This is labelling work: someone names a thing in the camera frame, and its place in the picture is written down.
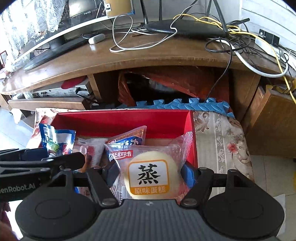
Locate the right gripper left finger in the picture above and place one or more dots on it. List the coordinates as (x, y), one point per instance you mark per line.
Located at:
(99, 189)

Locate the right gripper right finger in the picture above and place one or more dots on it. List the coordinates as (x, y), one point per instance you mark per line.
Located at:
(199, 181)

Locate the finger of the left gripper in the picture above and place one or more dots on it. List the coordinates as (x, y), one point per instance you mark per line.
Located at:
(72, 161)
(24, 155)

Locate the blue snack packet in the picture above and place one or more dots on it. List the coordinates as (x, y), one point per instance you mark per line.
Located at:
(57, 142)

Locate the white red snack packet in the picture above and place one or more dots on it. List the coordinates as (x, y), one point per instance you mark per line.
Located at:
(92, 149)

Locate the steamed cake packet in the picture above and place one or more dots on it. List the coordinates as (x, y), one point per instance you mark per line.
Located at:
(151, 172)

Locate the red blue snack bag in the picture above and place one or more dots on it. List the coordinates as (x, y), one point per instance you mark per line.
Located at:
(133, 137)

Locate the red cardboard box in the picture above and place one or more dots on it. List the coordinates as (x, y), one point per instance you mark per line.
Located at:
(161, 124)

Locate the floral patterned mat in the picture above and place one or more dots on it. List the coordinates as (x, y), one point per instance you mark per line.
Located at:
(220, 141)

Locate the blue foam mat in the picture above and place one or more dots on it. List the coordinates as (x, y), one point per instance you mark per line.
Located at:
(194, 104)

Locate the wooden side cabinet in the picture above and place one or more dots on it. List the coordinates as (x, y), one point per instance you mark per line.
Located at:
(269, 124)

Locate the small white adapter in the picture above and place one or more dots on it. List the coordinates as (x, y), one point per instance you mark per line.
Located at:
(96, 39)

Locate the white lace cloth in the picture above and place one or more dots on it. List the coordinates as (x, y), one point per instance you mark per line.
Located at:
(24, 21)

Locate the wooden tv stand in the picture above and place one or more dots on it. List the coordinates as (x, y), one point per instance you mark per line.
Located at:
(88, 60)

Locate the black flat screen television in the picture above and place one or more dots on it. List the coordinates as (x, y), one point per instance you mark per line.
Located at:
(77, 14)

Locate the brown cardboard panel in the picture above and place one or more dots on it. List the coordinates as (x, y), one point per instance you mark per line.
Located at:
(115, 8)

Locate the black wifi router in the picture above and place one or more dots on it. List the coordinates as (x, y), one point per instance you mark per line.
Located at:
(203, 28)

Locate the white power strip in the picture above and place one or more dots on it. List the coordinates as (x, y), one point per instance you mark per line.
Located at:
(270, 44)

